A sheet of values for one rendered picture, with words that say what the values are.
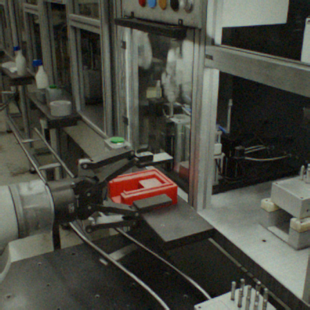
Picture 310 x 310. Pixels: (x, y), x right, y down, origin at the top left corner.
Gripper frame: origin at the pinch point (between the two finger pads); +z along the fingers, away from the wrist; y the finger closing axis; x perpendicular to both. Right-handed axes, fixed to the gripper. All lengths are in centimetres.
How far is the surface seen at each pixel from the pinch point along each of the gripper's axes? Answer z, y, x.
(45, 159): 39, -112, 293
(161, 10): 20, 27, 37
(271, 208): 32.7, -15.8, 3.4
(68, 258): -7, -44, 46
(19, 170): 14, -112, 279
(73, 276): -8, -44, 36
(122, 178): 7.3, -15.9, 35.1
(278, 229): 33.9, -20.9, 1.7
